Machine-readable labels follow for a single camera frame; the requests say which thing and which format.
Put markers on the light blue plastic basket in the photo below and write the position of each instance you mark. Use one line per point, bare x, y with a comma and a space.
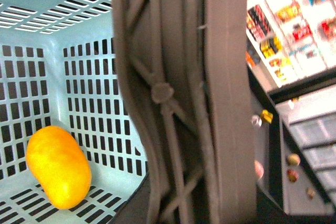
58, 68

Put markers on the yellow mango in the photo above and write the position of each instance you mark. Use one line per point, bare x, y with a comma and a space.
55, 159

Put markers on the white foam net crumpled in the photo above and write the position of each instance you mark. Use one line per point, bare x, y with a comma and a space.
256, 121

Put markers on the yellow starfruit far right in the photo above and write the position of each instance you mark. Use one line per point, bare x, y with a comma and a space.
266, 116

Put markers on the pale pink peach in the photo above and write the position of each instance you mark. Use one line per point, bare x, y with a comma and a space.
259, 169

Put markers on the pale peach round fruit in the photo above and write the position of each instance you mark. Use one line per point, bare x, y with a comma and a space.
293, 159

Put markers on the red yellow small apple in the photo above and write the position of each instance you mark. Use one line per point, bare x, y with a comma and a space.
292, 175

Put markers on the black display tray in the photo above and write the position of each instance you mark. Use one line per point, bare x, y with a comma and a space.
279, 200

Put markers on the white shelf with bottles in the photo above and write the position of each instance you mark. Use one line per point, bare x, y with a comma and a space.
294, 39

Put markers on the brown kiwi left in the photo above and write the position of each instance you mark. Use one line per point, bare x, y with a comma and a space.
310, 192

